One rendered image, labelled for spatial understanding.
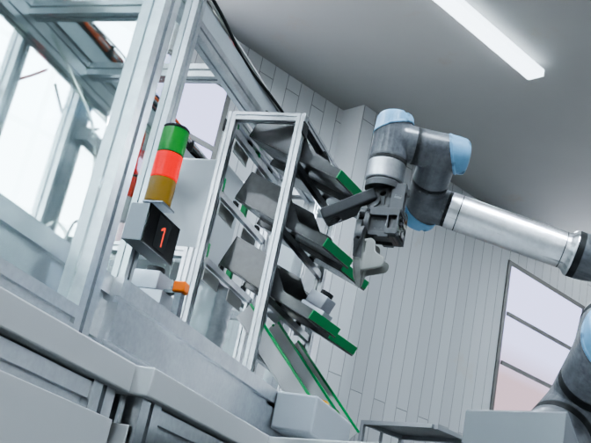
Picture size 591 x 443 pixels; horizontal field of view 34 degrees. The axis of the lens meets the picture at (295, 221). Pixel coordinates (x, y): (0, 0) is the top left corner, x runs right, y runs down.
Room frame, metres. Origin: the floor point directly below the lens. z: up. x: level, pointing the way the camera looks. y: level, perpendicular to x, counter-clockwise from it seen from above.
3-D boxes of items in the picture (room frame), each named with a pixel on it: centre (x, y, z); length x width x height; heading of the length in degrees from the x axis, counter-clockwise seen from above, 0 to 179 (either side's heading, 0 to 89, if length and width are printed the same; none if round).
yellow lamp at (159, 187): (1.63, 0.25, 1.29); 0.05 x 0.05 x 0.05
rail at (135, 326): (1.45, 0.03, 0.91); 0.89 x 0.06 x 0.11; 158
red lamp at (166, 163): (1.63, 0.25, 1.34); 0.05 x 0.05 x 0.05
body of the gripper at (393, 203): (1.73, -0.16, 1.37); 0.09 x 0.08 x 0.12; 68
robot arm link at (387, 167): (1.73, -0.15, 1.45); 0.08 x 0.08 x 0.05
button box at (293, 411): (1.61, -0.10, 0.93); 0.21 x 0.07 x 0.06; 158
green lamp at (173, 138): (1.63, 0.25, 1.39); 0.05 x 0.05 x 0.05
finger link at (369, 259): (1.71, -0.15, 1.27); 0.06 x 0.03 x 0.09; 68
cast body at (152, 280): (1.45, 0.21, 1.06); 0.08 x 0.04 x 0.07; 68
